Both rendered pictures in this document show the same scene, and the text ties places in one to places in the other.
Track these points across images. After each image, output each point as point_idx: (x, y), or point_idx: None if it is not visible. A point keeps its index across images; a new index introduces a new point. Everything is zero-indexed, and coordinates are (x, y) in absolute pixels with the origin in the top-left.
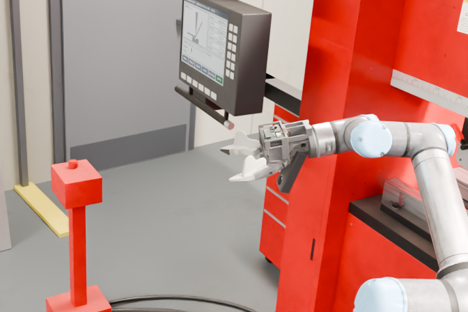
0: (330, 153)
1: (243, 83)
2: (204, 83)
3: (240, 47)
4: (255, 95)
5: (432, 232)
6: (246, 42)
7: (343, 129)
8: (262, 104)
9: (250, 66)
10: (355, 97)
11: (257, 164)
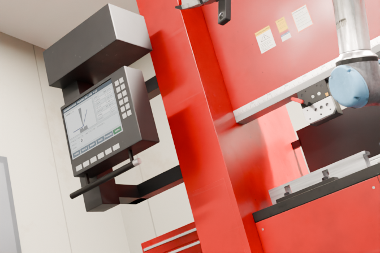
0: None
1: (139, 114)
2: (103, 148)
3: (129, 87)
4: (150, 126)
5: None
6: (132, 84)
7: None
8: (158, 135)
9: (140, 103)
10: (219, 123)
11: None
